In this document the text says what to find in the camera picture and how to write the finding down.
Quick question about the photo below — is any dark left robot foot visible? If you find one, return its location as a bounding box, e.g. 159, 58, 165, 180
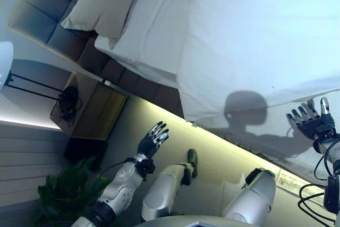
187, 148, 199, 179

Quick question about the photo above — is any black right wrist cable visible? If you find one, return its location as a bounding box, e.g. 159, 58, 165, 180
297, 131, 340, 222

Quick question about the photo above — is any silver left robot leg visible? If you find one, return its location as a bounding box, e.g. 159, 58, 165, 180
140, 162, 196, 222

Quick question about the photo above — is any silver robot torso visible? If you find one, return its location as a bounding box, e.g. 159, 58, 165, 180
71, 216, 240, 227

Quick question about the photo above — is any silver robot leg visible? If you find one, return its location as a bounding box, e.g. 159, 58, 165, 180
140, 162, 196, 222
223, 167, 277, 225

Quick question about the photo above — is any silver right robot leg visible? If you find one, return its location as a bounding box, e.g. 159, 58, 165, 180
223, 167, 277, 225

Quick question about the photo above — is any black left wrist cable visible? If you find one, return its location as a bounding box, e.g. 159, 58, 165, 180
99, 157, 139, 177

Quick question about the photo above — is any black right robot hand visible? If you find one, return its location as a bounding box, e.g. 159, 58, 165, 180
286, 97, 337, 140

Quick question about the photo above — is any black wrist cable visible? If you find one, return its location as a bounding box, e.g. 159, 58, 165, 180
297, 131, 340, 222
99, 157, 139, 177

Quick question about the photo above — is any large beige pillow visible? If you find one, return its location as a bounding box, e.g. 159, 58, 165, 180
60, 0, 149, 47

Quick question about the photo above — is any white fitted bed sheet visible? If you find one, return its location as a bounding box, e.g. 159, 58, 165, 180
95, 0, 197, 89

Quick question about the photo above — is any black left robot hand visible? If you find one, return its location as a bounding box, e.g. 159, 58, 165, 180
137, 121, 170, 161

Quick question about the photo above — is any white lamp with black stand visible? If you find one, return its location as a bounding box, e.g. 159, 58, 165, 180
0, 40, 67, 104

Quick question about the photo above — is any wooden nightstand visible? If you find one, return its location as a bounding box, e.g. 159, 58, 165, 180
50, 72, 130, 141

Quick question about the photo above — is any black cable bundle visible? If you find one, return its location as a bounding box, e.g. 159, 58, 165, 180
57, 86, 83, 128

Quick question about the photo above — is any white duvet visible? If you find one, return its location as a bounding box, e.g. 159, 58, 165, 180
176, 0, 340, 124

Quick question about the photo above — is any black box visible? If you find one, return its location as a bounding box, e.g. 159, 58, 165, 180
63, 136, 108, 172

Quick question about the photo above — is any green potted plant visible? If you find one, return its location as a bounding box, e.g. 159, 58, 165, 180
31, 156, 120, 227

